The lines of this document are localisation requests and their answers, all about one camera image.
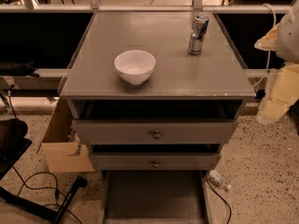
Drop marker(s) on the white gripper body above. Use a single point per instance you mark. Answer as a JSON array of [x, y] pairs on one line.
[[288, 39]]

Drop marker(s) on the silver blue redbull can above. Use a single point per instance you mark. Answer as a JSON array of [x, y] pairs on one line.
[[199, 27]]

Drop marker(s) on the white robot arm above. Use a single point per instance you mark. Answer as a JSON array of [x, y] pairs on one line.
[[283, 38]]

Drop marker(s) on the grey drawer cabinet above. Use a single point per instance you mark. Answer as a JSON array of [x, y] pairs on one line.
[[209, 87]]

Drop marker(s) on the grey top drawer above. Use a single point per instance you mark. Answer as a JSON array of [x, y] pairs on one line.
[[96, 132]]

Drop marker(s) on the grey open bottom drawer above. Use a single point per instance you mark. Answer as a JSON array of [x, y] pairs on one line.
[[155, 197]]

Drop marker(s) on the grey middle drawer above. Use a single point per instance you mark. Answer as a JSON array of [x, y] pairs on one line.
[[154, 161]]

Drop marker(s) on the white ceramic bowl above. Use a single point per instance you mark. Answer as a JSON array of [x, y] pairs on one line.
[[135, 66]]

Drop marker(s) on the cardboard box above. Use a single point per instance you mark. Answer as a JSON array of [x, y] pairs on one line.
[[62, 148]]

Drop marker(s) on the metal rail frame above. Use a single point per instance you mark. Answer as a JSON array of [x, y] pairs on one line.
[[33, 18]]

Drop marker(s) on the black cloth on rail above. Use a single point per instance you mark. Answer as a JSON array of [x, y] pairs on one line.
[[14, 69]]

